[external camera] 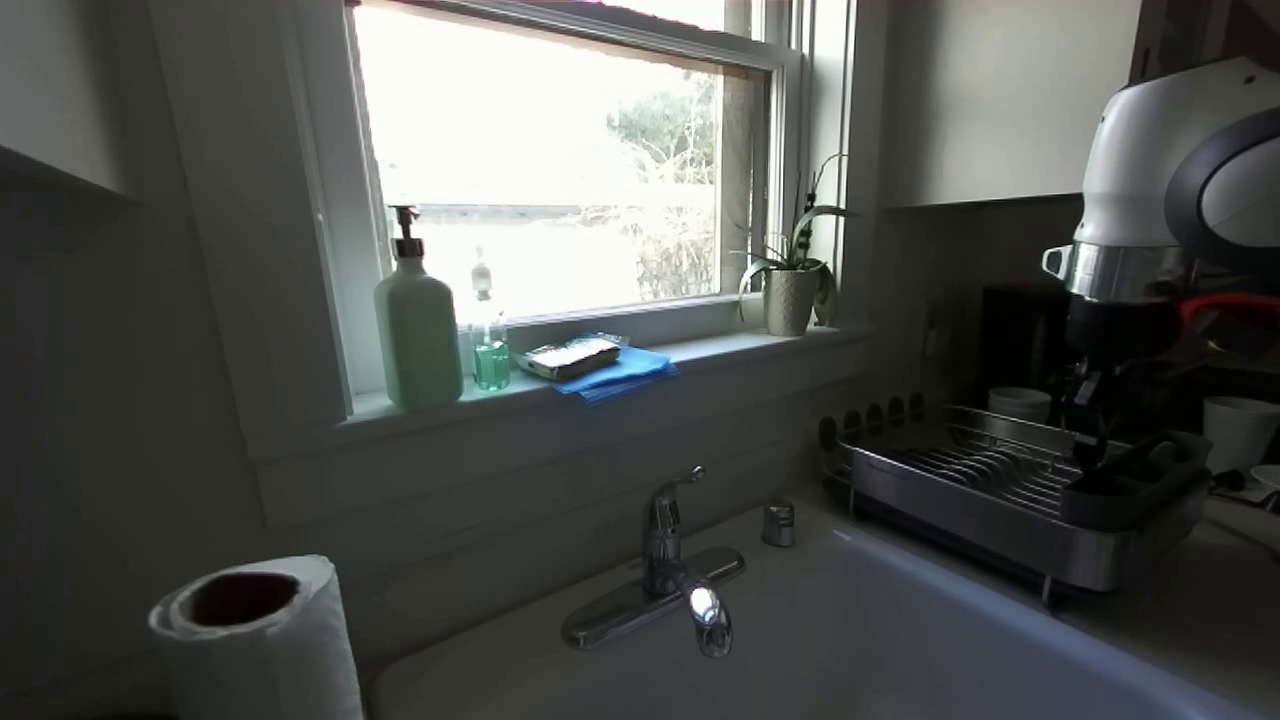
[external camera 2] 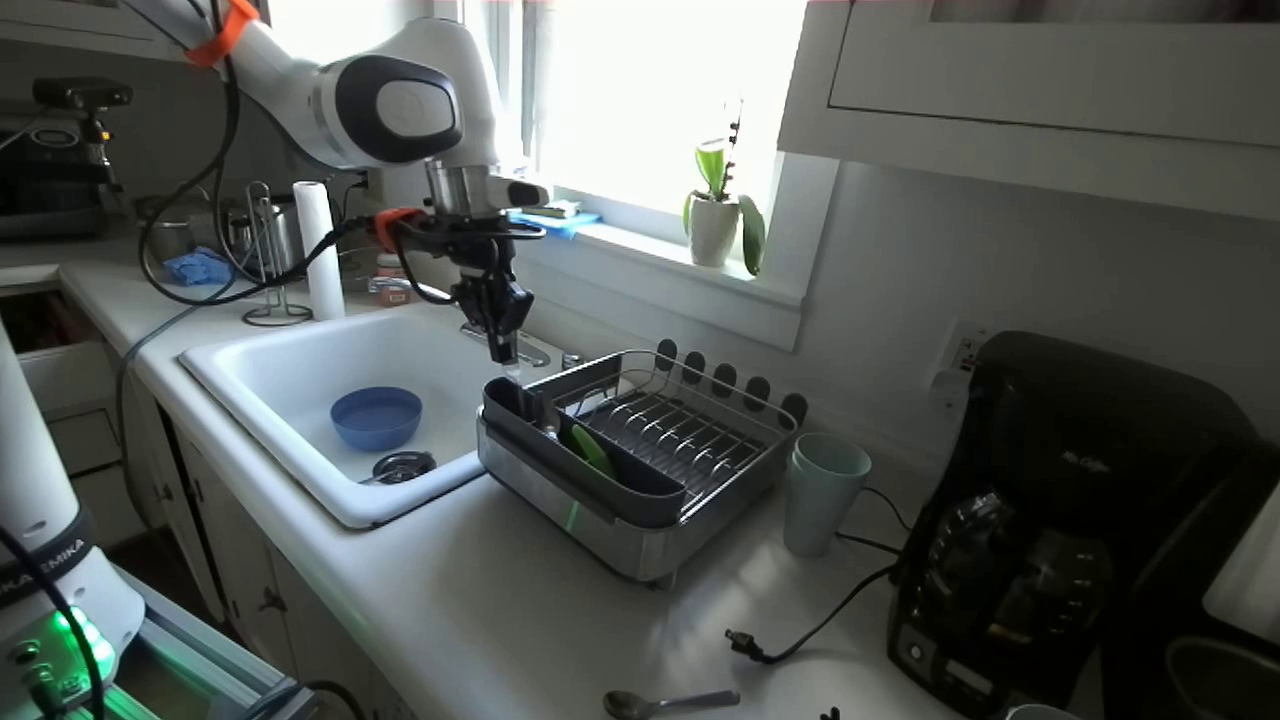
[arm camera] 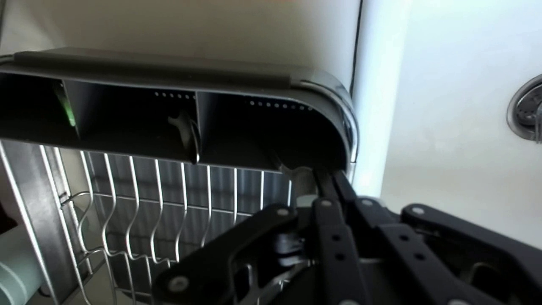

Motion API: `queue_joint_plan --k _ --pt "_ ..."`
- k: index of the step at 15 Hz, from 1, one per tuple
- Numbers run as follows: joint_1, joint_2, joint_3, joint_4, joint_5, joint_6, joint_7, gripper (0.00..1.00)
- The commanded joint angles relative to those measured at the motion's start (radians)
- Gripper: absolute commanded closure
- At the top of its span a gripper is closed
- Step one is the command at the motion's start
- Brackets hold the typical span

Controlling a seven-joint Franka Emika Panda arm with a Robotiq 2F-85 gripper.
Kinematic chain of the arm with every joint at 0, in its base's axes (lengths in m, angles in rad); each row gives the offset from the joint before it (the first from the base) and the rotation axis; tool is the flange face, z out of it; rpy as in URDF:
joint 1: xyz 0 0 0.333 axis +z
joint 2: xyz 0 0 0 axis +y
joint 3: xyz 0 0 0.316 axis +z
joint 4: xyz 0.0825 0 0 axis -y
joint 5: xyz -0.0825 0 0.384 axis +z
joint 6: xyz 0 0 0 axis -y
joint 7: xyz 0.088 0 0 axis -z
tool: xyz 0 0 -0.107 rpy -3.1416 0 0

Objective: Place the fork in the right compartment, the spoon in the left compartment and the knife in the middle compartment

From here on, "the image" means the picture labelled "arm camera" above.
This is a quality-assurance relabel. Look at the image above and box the white kitchen sink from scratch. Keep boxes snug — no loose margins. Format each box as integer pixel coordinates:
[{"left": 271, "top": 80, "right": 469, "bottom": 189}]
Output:
[{"left": 352, "top": 0, "right": 542, "bottom": 251}]

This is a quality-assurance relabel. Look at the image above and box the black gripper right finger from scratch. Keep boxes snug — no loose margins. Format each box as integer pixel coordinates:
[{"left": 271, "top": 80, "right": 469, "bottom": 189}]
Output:
[{"left": 332, "top": 172, "right": 542, "bottom": 305}]

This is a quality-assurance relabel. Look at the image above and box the silver fork with flared handle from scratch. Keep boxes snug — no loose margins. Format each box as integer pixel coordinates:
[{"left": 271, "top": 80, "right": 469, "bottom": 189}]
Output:
[{"left": 167, "top": 111, "right": 203, "bottom": 167}]

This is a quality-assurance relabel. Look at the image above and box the steel wire dish rack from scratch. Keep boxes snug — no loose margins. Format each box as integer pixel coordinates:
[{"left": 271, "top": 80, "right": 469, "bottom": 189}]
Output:
[{"left": 0, "top": 73, "right": 362, "bottom": 305}]

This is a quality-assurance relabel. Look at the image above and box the green silicone spatula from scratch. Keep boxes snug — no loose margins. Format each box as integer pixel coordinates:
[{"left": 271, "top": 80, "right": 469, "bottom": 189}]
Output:
[{"left": 55, "top": 84, "right": 79, "bottom": 131}]

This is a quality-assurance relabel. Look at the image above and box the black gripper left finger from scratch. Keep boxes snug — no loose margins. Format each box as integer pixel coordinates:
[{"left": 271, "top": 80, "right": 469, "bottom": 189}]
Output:
[{"left": 150, "top": 168, "right": 371, "bottom": 305}]

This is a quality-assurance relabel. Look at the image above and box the dark grey utensil caddy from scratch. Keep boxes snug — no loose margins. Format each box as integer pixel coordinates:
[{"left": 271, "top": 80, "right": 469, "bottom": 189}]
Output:
[{"left": 0, "top": 48, "right": 359, "bottom": 172}]

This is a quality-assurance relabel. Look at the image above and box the pale mint plastic cup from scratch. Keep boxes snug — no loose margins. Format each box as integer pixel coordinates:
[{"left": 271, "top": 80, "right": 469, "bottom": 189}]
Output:
[{"left": 0, "top": 226, "right": 47, "bottom": 305}]

